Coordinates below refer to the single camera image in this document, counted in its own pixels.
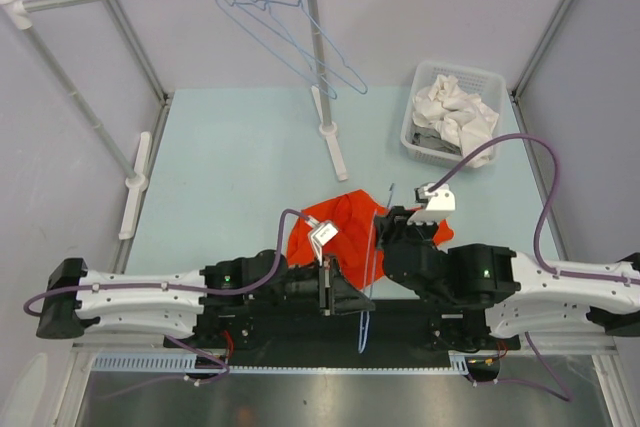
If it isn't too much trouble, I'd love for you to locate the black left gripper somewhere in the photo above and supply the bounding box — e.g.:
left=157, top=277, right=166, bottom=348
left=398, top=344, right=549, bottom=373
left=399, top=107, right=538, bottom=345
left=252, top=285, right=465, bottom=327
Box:
left=253, top=252, right=374, bottom=315

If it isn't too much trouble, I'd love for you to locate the orange t shirt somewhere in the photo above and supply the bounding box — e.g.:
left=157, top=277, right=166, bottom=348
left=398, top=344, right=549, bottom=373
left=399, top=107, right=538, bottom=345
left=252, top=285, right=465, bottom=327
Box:
left=286, top=189, right=454, bottom=289

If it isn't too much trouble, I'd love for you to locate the grey t shirt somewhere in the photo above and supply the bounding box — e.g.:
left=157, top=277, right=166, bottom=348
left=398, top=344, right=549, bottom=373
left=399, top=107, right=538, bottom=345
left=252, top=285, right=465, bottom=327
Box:
left=412, top=128, right=461, bottom=155

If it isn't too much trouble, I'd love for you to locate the white t shirt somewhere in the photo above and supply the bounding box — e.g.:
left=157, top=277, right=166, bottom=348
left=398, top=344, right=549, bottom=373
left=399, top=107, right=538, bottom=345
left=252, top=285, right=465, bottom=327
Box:
left=411, top=74, right=500, bottom=157

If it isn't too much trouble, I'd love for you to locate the blue wire hanger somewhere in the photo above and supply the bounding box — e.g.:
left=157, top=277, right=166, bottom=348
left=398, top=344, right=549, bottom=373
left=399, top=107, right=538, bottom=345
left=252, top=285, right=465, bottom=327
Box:
left=215, top=0, right=369, bottom=100

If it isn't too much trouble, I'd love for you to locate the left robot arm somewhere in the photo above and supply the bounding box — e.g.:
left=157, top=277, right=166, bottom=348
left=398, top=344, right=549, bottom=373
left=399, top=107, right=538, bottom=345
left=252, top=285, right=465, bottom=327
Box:
left=36, top=249, right=375, bottom=347

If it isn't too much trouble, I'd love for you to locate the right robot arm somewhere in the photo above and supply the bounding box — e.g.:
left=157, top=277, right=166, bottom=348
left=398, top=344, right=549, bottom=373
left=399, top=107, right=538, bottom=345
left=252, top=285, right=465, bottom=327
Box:
left=373, top=207, right=639, bottom=348

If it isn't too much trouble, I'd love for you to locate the white plastic basket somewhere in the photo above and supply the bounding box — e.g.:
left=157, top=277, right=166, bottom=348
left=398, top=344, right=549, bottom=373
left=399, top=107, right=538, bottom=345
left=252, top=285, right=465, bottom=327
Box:
left=400, top=60, right=507, bottom=168

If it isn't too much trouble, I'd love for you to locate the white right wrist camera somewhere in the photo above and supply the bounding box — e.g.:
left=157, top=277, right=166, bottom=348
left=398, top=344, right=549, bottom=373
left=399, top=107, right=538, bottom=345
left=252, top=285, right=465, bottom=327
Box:
left=408, top=183, right=456, bottom=225

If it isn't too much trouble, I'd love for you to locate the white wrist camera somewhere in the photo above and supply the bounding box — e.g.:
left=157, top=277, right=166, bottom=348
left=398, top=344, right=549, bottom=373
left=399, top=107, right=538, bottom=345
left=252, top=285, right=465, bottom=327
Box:
left=408, top=183, right=456, bottom=225
left=305, top=217, right=339, bottom=265

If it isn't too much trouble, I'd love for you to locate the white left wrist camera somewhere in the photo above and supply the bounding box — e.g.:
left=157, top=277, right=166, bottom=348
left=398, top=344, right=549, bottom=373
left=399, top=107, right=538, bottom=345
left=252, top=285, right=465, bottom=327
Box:
left=305, top=217, right=339, bottom=265

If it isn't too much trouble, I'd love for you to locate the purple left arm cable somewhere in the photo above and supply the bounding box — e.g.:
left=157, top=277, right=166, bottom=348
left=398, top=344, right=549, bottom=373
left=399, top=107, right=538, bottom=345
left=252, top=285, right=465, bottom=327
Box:
left=23, top=209, right=321, bottom=318

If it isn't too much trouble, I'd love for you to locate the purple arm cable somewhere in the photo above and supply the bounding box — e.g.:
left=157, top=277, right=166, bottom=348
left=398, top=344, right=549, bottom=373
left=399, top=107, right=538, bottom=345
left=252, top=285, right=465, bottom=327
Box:
left=23, top=209, right=321, bottom=318
left=429, top=133, right=640, bottom=403

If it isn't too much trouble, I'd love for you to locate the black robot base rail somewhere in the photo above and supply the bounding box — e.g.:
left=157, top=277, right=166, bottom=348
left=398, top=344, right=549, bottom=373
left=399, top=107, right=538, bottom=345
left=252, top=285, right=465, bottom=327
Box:
left=183, top=300, right=521, bottom=369

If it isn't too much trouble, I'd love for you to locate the grey slotted cable duct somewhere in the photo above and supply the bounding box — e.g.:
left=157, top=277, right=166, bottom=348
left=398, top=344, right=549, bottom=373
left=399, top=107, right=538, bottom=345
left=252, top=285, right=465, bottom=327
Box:
left=91, top=352, right=498, bottom=376

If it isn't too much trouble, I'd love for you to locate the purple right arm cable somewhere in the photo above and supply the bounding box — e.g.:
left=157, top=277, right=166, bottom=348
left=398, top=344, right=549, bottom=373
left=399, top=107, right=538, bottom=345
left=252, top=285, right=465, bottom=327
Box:
left=429, top=133, right=640, bottom=403

